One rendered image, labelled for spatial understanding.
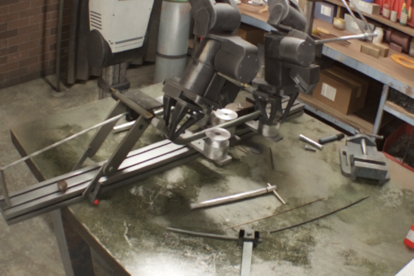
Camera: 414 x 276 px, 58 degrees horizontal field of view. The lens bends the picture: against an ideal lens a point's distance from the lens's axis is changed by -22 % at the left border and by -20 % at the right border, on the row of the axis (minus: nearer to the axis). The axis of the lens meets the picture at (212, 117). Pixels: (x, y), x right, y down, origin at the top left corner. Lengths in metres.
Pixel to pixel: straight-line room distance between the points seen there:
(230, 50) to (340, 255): 0.44
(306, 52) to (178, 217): 0.42
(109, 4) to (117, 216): 0.87
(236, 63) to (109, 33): 0.82
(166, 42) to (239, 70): 2.12
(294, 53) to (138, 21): 0.80
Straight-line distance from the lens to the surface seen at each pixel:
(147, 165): 0.91
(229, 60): 0.79
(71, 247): 1.21
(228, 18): 0.83
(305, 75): 0.93
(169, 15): 2.84
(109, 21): 1.52
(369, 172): 1.04
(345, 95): 2.41
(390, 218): 0.95
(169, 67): 2.93
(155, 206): 0.85
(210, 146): 0.91
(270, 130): 1.04
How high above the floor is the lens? 1.41
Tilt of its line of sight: 26 degrees down
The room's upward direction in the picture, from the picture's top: 7 degrees clockwise
